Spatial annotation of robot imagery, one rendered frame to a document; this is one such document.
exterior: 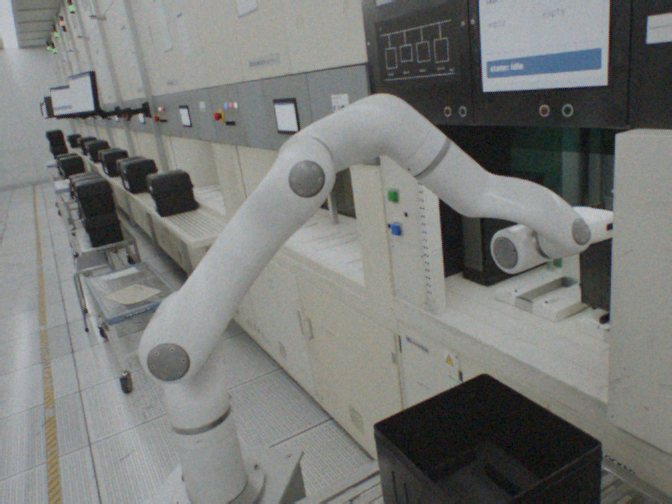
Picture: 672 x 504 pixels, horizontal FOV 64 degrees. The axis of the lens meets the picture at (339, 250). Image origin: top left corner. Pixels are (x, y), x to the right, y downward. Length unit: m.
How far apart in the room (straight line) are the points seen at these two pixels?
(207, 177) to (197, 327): 3.40
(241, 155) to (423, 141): 1.94
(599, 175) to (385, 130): 1.31
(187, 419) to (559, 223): 0.75
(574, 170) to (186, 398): 1.58
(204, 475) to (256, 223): 0.51
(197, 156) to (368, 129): 3.42
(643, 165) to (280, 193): 0.55
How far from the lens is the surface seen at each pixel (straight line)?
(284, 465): 1.25
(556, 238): 0.97
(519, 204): 0.95
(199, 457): 1.12
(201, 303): 0.95
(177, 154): 4.23
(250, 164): 2.80
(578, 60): 1.04
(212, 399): 1.07
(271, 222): 0.89
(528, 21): 1.11
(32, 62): 14.47
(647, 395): 1.07
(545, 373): 1.28
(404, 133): 0.90
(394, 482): 1.04
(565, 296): 1.56
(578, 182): 2.16
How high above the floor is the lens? 1.55
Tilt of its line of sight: 18 degrees down
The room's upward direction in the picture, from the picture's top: 8 degrees counter-clockwise
